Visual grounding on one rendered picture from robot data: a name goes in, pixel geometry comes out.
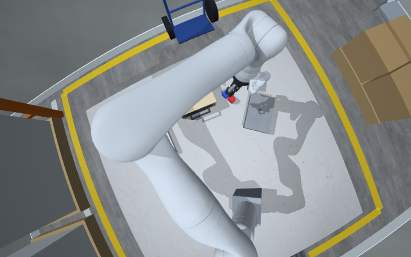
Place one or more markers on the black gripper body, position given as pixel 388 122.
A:
pixel 238 83

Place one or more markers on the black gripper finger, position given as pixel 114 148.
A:
pixel 229 90

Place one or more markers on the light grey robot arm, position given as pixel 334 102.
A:
pixel 133 127

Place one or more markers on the red block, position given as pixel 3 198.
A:
pixel 231 99

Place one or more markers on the grey metal lid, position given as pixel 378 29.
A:
pixel 259 113

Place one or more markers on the blue block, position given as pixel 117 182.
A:
pixel 224 95

